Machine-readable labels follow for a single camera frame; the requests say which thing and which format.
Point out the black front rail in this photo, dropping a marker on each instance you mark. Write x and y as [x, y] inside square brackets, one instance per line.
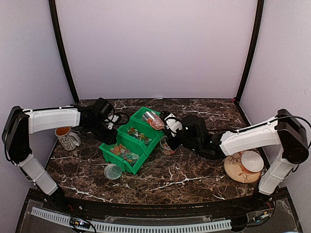
[87, 205]

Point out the left black frame post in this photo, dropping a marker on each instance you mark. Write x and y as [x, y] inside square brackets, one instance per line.
[61, 50]

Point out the white orange bowl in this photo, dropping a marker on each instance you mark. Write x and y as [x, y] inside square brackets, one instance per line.
[251, 162]

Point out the metal scoop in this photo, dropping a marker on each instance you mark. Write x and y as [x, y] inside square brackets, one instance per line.
[153, 120]

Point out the grey round plastic lid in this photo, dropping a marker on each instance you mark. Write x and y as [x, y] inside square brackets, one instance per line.
[112, 172]

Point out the green bin colourful candies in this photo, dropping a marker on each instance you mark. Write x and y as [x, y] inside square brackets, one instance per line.
[127, 156]

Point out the black frame post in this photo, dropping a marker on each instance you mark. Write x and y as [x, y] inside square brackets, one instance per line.
[61, 50]
[251, 50]

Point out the white patterned mug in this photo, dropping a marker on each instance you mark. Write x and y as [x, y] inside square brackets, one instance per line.
[68, 139]

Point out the beige floral plate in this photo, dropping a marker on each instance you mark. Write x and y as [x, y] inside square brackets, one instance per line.
[235, 170]

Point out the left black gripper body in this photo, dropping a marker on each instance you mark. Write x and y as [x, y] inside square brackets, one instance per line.
[102, 136]

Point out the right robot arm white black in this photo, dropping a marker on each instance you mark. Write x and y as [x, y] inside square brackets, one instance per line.
[284, 129]

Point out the clear plastic cup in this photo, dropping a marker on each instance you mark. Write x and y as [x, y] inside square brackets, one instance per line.
[165, 147]

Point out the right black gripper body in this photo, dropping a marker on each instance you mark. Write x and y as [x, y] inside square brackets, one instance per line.
[171, 131]

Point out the right black frame post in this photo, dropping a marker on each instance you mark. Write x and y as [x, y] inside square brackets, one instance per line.
[251, 50]

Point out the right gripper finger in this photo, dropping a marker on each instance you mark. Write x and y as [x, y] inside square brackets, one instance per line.
[164, 114]
[173, 142]

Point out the green bin mixed candies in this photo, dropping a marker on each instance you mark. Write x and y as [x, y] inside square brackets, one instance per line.
[145, 135]

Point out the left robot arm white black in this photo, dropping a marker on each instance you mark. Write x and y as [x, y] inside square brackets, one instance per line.
[98, 118]

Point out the white slotted cable duct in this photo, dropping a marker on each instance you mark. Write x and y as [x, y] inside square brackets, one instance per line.
[81, 225]

